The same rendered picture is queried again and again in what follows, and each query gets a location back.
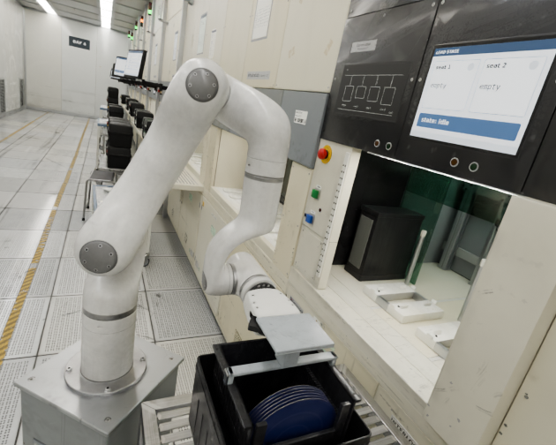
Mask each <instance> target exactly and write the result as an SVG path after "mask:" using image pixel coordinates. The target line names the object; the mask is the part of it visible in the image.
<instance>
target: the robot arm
mask: <svg viewBox="0 0 556 445"><path fill-rule="evenodd" d="M214 120H217V121H219V122H220V123H222V124H224V125H226V126H227V127H228V128H229V129H231V130H232V131H234V132H236V133H237V134H239V135H240V136H242V137H243V138H244V139H245V140H246V141H247V143H248V151H247V158H246V164H245V171H244V183H243V190H242V198H241V205H240V211H239V214H238V216H237V217H236V218H235V219H234V220H233V221H231V222H229V223H228V224H227V225H225V226H224V227H223V228H222V229H220V230H219V231H218V232H217V233H216V234H215V235H214V237H213V238H212V240H211V241H210V243H209V245H208V247H207V251H206V254H205V259H204V264H203V271H202V281H201V282H202V288H203V291H204V292H205V293H206V294H207V295H210V296H223V295H236V296H239V297H240V298H241V300H242V302H243V305H244V312H245V315H246V318H247V320H248V322H249V324H248V330H249V331H252V332H253V333H254V334H255V335H256V336H265V335H264V333H263V331H262V330H261V328H260V326H259V324H258V322H257V321H256V318H261V317H270V316H280V315H290V314H300V312H299V311H298V309H297V308H296V306H295V305H294V304H293V303H292V302H291V301H290V300H289V299H288V298H287V297H286V296H285V295H284V294H283V293H281V292H280V291H279V290H277V289H276V286H275V284H274V283H273V282H272V280H271V279H270V278H269V276H268V275H267V274H266V272H265V271H264V270H263V269H262V267H261V266H260V265H259V263H258V262H257V261H256V260H255V259H254V258H253V257H252V256H251V255H250V254H249V253H246V252H240V253H235V254H233V255H232V256H230V257H229V259H228V260H227V262H226V259H227V258H228V256H229V254H230V253H231V252H232V251H233V250H234V249H235V248H236V247H237V246H239V245H241V244H242V243H243V242H245V241H247V240H250V239H252V238H256V237H260V236H263V235H266V234H267V233H269V232H271V231H272V230H273V228H274V225H275V221H276V216H277V212H278V207H279V202H280V198H281V192H282V184H283V179H284V174H285V169H286V163H287V159H288V153H289V143H290V136H291V126H290V121H289V118H288V116H287V114H286V113H285V111H284V110H283V109H282V108H281V107H280V106H279V105H278V104H277V103H276V102H274V101H273V100H272V99H270V98H269V97H267V96H266V95H264V94H262V93H261V92H260V91H258V90H256V89H254V88H252V87H250V86H248V85H246V84H245V83H243V82H241V81H239V80H237V79H235V78H233V77H231V76H229V75H228V74H227V73H225V71H224V70H223V69H222V68H221V67H220V66H219V65H218V64H217V63H216V62H215V61H213V60H210V59H207V58H202V57H198V58H193V59H190V60H188V61H186V62H185V63H184V64H183V65H182V66H181V67H180V68H179V70H178V71H177V73H176V75H175V76H174V78H173V79H172V80H171V82H170V83H169V86H168V88H167V90H166V92H165V94H164V96H163V97H162V101H161V103H160V106H159V108H158V110H157V112H156V114H155V117H154V120H153V122H152V123H151V126H150V128H149V130H148V132H147V134H146V136H145V138H144V139H143V140H142V142H141V144H140V145H139V148H138V150H137V151H136V153H135V155H134V156H133V157H132V159H131V162H130V163H129V165H128V166H127V168H126V170H125V171H124V173H123V174H122V176H121V177H120V178H119V179H118V181H117V182H116V184H115V185H114V186H113V188H112V189H111V190H110V192H109V193H108V195H107V196H106V197H105V199H104V200H103V201H102V203H101V204H100V206H99V207H98V208H97V209H96V210H95V211H94V213H93V214H92V215H91V216H90V218H89V219H88V220H87V222H86V223H85V224H84V226H83V227H82V228H81V230H80V231H79V234H78V235H77V237H76V239H75V242H74V247H73V252H74V257H75V260H76V261H77V263H78V264H79V266H80V267H81V268H82V269H83V270H84V271H86V272H87V275H86V280H85V284H84V289H83V296H82V327H81V349H80V351H79V352H77V353H76V354H75V355H74V356H73V357H72V358H71V359H70V360H69V361H68V363H67V364H66V367H65V369H64V381H65V383H66V385H67V387H68V388H69V389H70V390H72V391H73V392H75V393H77V394H79V395H82V396H88V397H105V396H113V395H115V394H119V393H121V392H123V391H125V390H127V389H128V388H131V387H132V386H134V385H135V384H136V383H137V382H138V381H139V380H140V379H141V378H142V376H143V375H144V373H145V371H146V369H147V357H146V355H145V353H144V352H143V351H142V350H141V349H140V348H139V347H137V346H135V345H134V339H135V328H136V316H137V305H138V294H139V282H140V277H141V274H142V269H143V266H144V261H145V257H146V251H147V241H148V229H149V227H150V225H151V223H152V221H153V220H154V218H155V216H156V214H157V213H158V211H159V209H160V207H161V206H162V203H163V201H165V199H166V197H167V196H168V194H169V192H170V190H171V189H172V187H173V185H174V184H175V182H176V181H177V179H178V178H179V176H180V175H181V173H182V171H183V170H184V168H185V166H186V164H187V163H188V161H190V159H191V157H192V155H193V154H194V152H195V150H196V149H197V147H198V146H199V143H200V142H201V141H202V140H203V138H204V137H205V135H206V133H207V131H208V130H209V128H210V126H211V125H212V123H213V122H214ZM225 262H226V263H225Z"/></svg>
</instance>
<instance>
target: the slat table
mask: <svg viewBox="0 0 556 445"><path fill-rule="evenodd" d="M336 367H337V369H338V370H339V371H340V373H341V374H342V375H343V377H344V378H345V379H346V380H347V382H348V383H349V384H350V386H351V387H352V388H353V389H354V390H355V391H356V393H357V394H358V395H359V397H360V398H361V399H362V400H361V402H360V403H356V404H355V407H356V406H359V405H361V406H362V408H360V409H356V411H357V413H358V414H359V416H360V417H361V416H364V415H367V414H368V416H369V417H368V418H365V419H362V420H363V421H364V422H365V424H366V425H367V426H370V425H373V424H375V425H376V427H373V428H370V430H371V432H372V436H371V438H372V437H374V436H377V435H380V434H384V436H385V437H383V438H380V439H378V440H375V441H370V442H369V445H412V444H411V443H410V442H409V440H408V439H407V438H406V437H405V436H404V435H403V433H402V432H401V431H400V430H399V428H398V427H397V426H396V425H395V424H394V422H393V421H392V420H391V419H390V418H389V417H388V415H387V414H386V413H385V412H384V411H383V410H382V409H381V407H380V406H379V405H378V404H377V402H376V401H375V400H374V399H373V398H372V396H371V395H370V394H369V393H368V391H367V390H366V389H365V388H364V386H363V385H362V384H361V383H360V382H359V380H358V379H357V378H356V377H355V375H354V374H353V373H352V372H351V371H350V370H349V369H348V367H346V366H345V364H340V365H336ZM191 400H192V393H189V394H184V395H180V396H171V397H166V398H162V399H157V400H152V401H147V402H143V403H140V414H139V432H138V442H137V445H161V444H162V445H163V444H167V443H171V442H174V441H181V440H184V439H188V438H192V430H191V429H186V430H183V431H179V432H175V433H172V434H164V435H161V440H160V435H159V429H160V432H161V433H162V432H166V431H170V430H174V429H178V428H181V427H186V426H189V425H190V423H189V418H185V419H178V420H174V421H170V422H166V423H162V424H159V426H158V424H157V419H158V421H162V420H165V419H173V418H177V417H181V416H185V415H189V413H190V407H191ZM177 445H194V442H193V441H188V442H184V443H180V444H177Z"/></svg>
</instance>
